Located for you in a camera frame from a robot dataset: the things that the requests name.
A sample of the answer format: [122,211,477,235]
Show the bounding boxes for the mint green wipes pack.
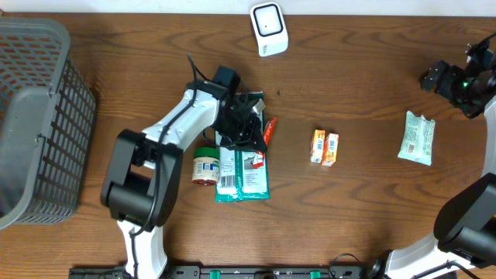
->
[398,111,436,166]

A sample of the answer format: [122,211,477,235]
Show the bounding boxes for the green-lidded small jar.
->
[192,147,220,186]

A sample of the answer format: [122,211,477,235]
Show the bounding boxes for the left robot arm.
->
[100,80,267,278]

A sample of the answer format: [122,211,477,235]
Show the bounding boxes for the green 3M adhesive package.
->
[214,91,271,203]

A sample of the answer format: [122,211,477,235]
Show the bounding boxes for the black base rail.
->
[68,264,458,279]

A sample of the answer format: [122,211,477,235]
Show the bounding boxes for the orange tissue pack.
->
[321,133,339,167]
[310,129,326,164]

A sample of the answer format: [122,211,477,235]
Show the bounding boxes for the white barcode scanner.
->
[250,2,289,57]

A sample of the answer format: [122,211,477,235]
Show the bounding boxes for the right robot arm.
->
[360,58,495,278]

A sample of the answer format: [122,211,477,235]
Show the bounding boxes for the grey plastic mesh basket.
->
[1,17,98,229]

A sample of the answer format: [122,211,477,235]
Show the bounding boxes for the red adhesive tube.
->
[252,118,278,169]

